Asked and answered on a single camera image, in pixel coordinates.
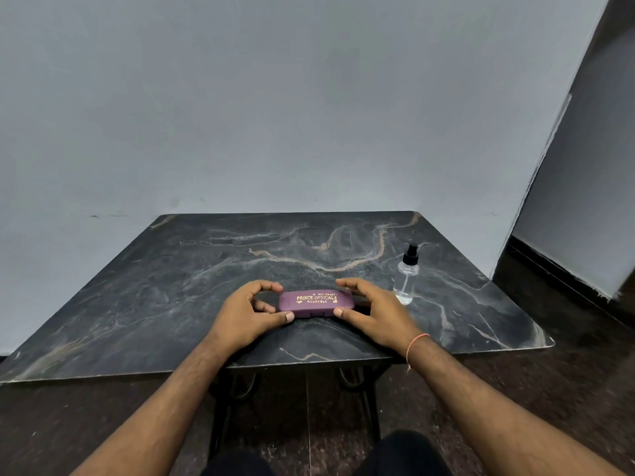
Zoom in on person's left forearm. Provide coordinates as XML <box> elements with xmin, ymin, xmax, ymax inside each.
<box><xmin>71</xmin><ymin>336</ymin><xmax>234</xmax><ymax>476</ymax></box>

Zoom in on person's dark trousers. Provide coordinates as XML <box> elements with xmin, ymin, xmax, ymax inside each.
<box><xmin>201</xmin><ymin>430</ymin><xmax>453</xmax><ymax>476</ymax></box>

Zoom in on person's right forearm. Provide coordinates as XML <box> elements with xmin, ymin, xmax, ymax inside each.
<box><xmin>407</xmin><ymin>337</ymin><xmax>628</xmax><ymax>476</ymax></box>

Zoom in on purple spectacle case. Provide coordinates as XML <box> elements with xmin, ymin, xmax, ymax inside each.
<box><xmin>278</xmin><ymin>290</ymin><xmax>355</xmax><ymax>319</ymax></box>

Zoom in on pink thread wristband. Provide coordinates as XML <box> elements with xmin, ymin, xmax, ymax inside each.
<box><xmin>405</xmin><ymin>333</ymin><xmax>431</xmax><ymax>373</ymax></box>

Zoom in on clear spray bottle black cap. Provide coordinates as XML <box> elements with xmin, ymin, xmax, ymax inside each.
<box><xmin>393</xmin><ymin>243</ymin><xmax>420</xmax><ymax>307</ymax></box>

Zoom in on black metal table frame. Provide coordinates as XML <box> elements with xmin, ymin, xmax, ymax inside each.
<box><xmin>207</xmin><ymin>358</ymin><xmax>398</xmax><ymax>459</ymax></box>

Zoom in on person's right hand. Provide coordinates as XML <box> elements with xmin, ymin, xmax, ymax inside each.
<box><xmin>333</xmin><ymin>277</ymin><xmax>425</xmax><ymax>359</ymax></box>

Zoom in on person's left hand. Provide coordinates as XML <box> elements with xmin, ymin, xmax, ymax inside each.
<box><xmin>208</xmin><ymin>280</ymin><xmax>295</xmax><ymax>352</ymax></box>

